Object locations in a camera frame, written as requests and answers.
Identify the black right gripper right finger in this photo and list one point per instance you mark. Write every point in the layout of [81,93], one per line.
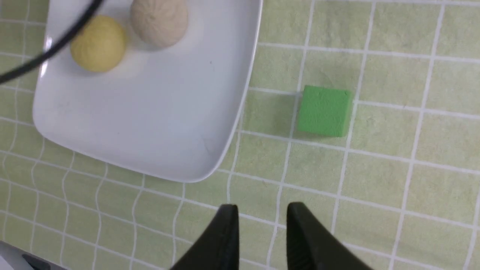
[310,246]

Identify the green foam cube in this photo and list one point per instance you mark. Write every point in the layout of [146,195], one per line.
[325,111]

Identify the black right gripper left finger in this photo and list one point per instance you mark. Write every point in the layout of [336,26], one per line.
[218,246]

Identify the yellow steamed bun on plate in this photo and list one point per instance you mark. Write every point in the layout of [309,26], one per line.
[100,46]

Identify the beige steamed bun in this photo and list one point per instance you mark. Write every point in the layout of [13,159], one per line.
[159,23]

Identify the green checkered tablecloth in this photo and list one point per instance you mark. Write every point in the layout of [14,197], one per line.
[400,189]

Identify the white square plate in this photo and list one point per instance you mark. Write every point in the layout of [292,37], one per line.
[170,113]

